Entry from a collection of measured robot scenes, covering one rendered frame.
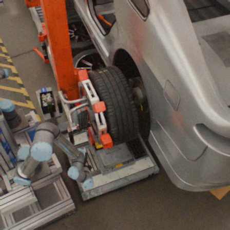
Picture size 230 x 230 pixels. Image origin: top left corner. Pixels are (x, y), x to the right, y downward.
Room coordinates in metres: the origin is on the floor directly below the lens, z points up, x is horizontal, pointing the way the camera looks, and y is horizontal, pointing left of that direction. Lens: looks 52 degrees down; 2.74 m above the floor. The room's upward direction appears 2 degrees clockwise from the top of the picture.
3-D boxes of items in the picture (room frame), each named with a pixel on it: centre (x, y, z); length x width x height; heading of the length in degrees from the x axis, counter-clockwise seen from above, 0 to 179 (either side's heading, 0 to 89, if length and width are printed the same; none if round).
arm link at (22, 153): (0.99, 0.63, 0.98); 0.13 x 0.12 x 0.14; 0
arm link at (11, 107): (1.42, 0.90, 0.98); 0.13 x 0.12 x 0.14; 107
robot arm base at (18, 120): (1.42, 0.89, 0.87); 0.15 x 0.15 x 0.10
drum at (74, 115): (1.49, 0.29, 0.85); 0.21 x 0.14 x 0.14; 114
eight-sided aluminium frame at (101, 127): (1.52, 0.22, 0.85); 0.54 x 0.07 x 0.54; 24
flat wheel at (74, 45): (3.12, 0.55, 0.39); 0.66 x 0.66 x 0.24
